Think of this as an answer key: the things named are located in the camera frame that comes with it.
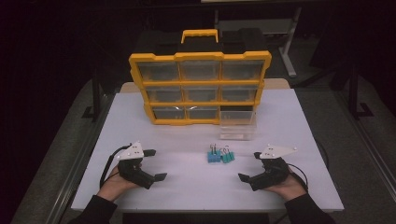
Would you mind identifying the white metal stand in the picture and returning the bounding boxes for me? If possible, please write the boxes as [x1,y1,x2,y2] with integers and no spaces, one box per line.
[214,7,304,78]

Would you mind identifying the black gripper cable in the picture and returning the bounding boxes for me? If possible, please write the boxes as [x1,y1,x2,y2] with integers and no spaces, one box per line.
[99,144,133,189]
[287,162,309,191]

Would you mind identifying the person's left hand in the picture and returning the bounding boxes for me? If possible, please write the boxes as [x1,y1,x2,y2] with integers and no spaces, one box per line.
[96,162,144,203]

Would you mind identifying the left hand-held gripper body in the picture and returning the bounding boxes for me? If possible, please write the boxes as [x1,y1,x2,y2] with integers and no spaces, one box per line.
[116,141,157,190]

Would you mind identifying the yellow black drawer organizer cabinet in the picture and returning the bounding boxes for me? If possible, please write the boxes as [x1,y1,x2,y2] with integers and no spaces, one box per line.
[128,28,273,126]

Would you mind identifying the metal frame rail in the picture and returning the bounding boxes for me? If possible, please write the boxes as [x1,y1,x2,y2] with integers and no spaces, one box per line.
[50,92,117,224]
[334,90,396,195]

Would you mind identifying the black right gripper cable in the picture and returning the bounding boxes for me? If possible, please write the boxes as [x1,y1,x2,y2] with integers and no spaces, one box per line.
[287,162,309,191]

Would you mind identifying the clear plastic drawer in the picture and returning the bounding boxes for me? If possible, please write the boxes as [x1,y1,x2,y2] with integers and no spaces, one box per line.
[219,110,258,141]

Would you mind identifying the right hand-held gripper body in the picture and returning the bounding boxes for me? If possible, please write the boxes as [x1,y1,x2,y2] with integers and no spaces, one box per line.
[248,144,298,191]

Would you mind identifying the person's right hand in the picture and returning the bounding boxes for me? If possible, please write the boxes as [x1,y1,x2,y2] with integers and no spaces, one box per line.
[270,166,308,203]

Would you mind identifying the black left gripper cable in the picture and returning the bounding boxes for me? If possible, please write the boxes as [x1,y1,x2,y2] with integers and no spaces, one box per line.
[99,144,133,189]

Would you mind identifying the teal binder clip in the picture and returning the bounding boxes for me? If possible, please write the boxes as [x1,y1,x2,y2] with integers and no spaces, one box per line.
[224,145,236,162]
[219,147,230,164]

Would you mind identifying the group of closed clear drawers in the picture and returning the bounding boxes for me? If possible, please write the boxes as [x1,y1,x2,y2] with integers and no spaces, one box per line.
[136,60,265,120]

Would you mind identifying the black floor stand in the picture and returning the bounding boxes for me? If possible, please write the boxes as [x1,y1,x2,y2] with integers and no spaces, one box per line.
[330,59,375,120]
[81,73,106,121]

